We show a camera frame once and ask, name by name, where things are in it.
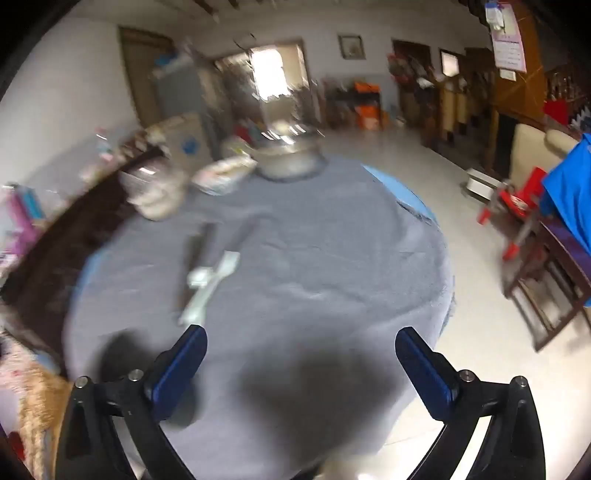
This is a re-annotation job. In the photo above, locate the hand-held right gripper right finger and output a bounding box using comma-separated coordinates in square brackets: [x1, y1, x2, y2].
[394, 327, 548, 480]

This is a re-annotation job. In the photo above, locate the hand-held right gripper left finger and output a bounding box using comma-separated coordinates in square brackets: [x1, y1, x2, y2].
[55, 324, 208, 480]

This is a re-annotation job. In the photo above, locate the white plastic spoon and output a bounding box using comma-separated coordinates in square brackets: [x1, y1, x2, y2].
[186, 267, 218, 291]
[179, 250, 242, 325]

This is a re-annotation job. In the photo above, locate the dark wooden chopstick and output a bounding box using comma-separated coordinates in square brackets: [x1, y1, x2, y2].
[181, 223, 218, 308]

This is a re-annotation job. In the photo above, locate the dark wooden chair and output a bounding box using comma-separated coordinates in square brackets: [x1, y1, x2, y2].
[501, 216, 591, 352]

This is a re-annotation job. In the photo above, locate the grey tablecloth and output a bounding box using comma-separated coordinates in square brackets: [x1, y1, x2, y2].
[62, 154, 458, 480]

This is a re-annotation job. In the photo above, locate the floral printed sheet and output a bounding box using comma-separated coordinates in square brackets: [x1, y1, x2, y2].
[0, 330, 44, 418]

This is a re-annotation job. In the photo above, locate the white bowl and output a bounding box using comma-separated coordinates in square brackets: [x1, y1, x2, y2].
[134, 178, 190, 221]

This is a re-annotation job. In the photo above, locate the carved wooden sideboard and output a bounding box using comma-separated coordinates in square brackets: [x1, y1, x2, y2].
[0, 142, 168, 367]

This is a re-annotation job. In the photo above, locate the white step stool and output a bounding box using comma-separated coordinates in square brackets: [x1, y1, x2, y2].
[461, 168, 503, 202]

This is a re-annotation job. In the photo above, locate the red plastic child chair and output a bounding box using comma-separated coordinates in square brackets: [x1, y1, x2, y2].
[478, 166, 549, 260]

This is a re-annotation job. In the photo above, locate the patterned bowl with food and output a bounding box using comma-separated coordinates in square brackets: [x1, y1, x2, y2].
[191, 156, 257, 195]

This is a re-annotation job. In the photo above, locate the blue cloth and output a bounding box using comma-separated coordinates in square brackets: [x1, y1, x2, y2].
[541, 133, 591, 308]

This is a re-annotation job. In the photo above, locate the metal pot with lid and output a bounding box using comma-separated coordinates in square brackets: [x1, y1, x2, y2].
[254, 121, 325, 182]

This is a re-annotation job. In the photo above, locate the beige armchair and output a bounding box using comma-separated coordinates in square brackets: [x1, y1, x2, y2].
[509, 122, 588, 197]

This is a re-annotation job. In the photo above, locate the grey refrigerator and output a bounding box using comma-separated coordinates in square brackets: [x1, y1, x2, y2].
[151, 54, 219, 160]

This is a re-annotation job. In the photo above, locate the brown curtained door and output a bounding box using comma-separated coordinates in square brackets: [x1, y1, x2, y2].
[118, 26, 174, 128]

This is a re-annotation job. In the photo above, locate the framed flower picture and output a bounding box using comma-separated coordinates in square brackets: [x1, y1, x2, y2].
[338, 34, 367, 61]

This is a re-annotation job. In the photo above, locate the pink wall calendar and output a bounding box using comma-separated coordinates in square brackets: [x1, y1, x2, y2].
[485, 2, 528, 73]

